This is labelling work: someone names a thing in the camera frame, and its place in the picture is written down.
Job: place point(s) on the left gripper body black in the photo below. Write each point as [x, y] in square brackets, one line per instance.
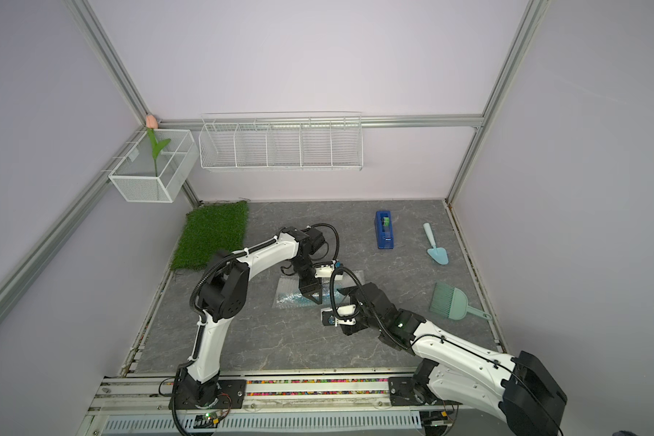
[305, 270]

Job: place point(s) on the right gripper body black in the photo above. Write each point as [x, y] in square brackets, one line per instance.
[371, 328]

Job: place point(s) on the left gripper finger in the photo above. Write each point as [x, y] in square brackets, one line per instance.
[317, 294]
[306, 287]

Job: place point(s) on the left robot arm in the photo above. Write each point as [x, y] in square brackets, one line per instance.
[222, 293]

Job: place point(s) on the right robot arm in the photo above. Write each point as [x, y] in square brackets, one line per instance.
[517, 389]

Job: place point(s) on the blue tape dispenser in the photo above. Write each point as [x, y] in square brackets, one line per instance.
[383, 230]

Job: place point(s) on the teal plastic dustpan brush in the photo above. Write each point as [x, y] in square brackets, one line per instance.
[452, 303]

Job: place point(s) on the teal plastic trowel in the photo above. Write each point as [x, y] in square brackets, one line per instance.
[438, 254]

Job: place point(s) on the green artificial grass mat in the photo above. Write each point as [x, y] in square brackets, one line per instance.
[208, 229]

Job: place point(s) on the white vent grille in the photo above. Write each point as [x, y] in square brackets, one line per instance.
[281, 422]

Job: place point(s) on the white mesh box basket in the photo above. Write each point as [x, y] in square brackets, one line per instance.
[134, 176]

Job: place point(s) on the pink artificial tulip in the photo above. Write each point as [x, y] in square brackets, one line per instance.
[157, 146]

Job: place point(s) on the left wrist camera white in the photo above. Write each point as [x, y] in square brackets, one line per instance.
[324, 270]

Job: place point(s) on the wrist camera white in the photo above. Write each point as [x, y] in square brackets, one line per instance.
[341, 316]
[324, 270]

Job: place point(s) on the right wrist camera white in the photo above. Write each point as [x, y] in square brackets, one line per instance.
[341, 316]

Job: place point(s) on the white wire wall basket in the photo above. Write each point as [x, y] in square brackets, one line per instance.
[282, 141]

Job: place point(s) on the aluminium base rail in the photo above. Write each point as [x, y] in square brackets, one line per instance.
[374, 391]

